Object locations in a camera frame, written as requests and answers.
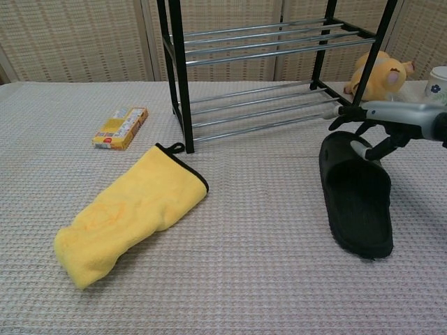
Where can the woven tablecloth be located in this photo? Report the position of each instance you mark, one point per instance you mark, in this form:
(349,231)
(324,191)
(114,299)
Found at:
(209,216)

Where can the yellow plush toy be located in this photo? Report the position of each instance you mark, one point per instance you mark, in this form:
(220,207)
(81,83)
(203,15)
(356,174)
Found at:
(380,76)

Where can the black metal shoe rack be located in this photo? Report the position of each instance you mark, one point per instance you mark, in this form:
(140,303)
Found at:
(265,70)

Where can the white paper cup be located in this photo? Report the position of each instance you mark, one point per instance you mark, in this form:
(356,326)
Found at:
(436,85)

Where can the black slipper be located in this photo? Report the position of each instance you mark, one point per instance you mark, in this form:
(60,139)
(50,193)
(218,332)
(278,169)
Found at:
(358,195)

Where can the folding bamboo screen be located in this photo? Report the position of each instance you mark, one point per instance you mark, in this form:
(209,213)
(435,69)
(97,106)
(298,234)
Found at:
(87,38)

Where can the yellow snack box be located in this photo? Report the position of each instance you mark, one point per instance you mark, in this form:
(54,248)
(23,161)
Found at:
(120,127)

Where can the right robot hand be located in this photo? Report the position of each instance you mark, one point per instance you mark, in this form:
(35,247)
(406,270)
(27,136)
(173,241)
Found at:
(391,120)

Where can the yellow towel with black trim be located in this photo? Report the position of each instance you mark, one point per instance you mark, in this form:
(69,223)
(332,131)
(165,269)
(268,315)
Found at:
(132,213)

